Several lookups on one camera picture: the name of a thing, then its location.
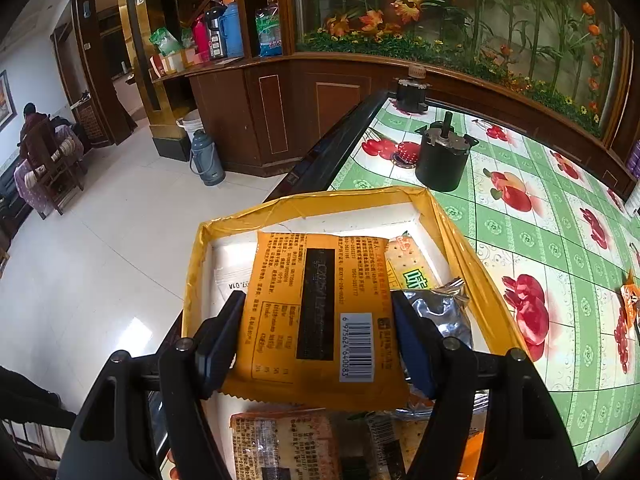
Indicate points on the large black motor cylinder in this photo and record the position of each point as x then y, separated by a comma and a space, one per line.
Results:
442, 160

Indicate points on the red and white boxes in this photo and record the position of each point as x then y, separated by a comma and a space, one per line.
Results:
175, 62

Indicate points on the small orange snack packet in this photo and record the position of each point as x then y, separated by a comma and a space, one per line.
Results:
631, 300

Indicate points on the green plastic bag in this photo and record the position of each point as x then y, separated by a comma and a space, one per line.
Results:
165, 42

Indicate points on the wooden counter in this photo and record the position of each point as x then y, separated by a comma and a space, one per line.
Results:
280, 110

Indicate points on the wooden chair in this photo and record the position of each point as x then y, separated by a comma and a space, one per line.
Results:
50, 170

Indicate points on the yellow cracker packet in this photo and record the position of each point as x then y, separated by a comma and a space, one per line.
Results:
412, 267

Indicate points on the grey thermos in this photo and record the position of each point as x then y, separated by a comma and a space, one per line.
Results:
206, 160

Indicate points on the large orange snack packet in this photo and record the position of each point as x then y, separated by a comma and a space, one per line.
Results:
280, 300

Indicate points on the artificial flower display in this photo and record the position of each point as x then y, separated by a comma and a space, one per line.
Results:
475, 20

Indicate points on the orange cracker packet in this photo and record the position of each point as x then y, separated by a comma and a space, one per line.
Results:
280, 440

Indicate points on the blue thermos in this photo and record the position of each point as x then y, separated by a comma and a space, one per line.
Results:
232, 27

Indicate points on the purple bottle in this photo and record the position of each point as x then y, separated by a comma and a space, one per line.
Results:
635, 160

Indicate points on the framed wall picture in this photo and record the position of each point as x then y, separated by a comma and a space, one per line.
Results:
4, 102

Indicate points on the green floral tablecloth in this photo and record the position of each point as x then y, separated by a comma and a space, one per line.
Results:
500, 225

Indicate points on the white bucket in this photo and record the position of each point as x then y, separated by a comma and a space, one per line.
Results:
192, 125

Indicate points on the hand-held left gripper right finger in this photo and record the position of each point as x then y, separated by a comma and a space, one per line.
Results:
412, 347

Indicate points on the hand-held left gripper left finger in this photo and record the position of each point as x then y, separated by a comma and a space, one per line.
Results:
220, 345

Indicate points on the red thermos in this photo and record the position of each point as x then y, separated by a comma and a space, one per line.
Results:
200, 35

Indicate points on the black thermos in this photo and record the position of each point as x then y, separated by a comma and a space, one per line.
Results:
216, 35

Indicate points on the silver foil snack packet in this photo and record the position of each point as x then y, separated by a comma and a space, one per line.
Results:
447, 315

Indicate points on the yellow taped foam tray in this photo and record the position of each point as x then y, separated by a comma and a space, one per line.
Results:
465, 255

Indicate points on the small black motor cylinder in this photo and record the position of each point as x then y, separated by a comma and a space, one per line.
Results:
411, 95

